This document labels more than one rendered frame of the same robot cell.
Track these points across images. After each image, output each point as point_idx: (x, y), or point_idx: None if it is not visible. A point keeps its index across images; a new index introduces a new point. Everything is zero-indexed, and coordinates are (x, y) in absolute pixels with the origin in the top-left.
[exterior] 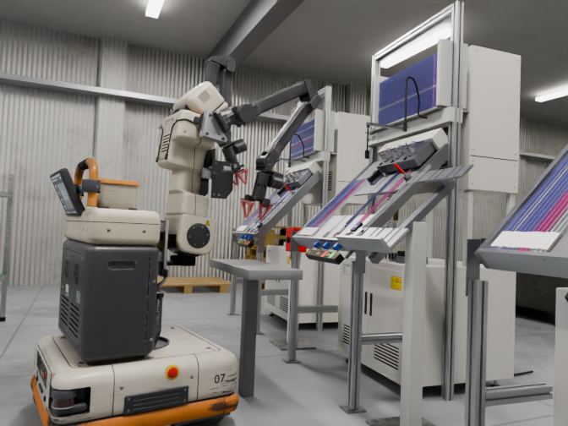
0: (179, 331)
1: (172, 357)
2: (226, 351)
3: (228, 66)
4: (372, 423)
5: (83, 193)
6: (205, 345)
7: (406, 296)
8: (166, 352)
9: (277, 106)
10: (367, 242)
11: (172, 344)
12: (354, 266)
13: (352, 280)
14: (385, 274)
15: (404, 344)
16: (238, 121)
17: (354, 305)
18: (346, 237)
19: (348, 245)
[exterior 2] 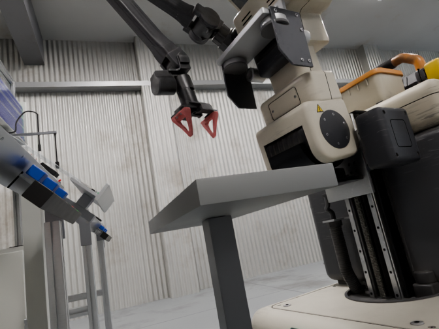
0: (379, 318)
1: (313, 290)
2: (262, 307)
3: None
4: None
5: (417, 81)
6: (295, 307)
7: (46, 266)
8: (329, 292)
9: (153, 2)
10: (110, 200)
11: (341, 299)
12: (61, 229)
13: (62, 250)
14: None
15: (49, 325)
16: (208, 38)
17: (66, 288)
18: (110, 190)
19: (102, 198)
